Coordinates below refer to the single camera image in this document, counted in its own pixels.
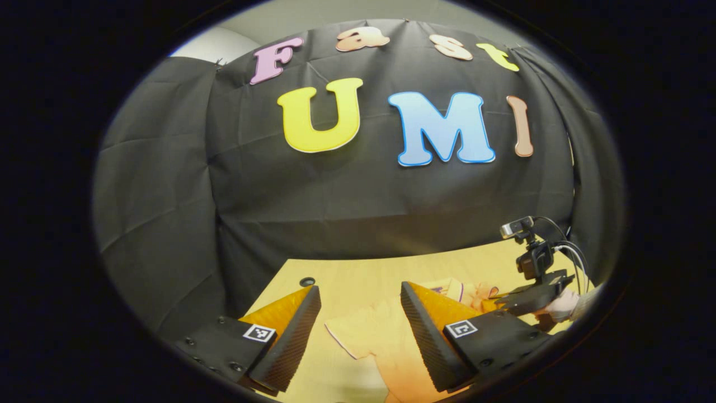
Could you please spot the orange T-shirt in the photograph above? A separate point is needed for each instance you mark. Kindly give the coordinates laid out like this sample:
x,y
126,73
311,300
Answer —
x,y
375,336

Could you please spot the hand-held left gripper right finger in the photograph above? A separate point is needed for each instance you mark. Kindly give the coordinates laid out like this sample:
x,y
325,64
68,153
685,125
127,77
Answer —
x,y
430,347

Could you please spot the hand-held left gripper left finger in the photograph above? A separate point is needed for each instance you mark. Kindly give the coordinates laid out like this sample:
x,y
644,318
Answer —
x,y
293,347

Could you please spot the black backdrop cloth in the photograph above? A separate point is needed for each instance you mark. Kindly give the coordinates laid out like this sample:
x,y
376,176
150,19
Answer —
x,y
335,196

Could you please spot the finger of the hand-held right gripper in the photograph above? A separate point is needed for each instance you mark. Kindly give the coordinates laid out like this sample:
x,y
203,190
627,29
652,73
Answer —
x,y
520,299

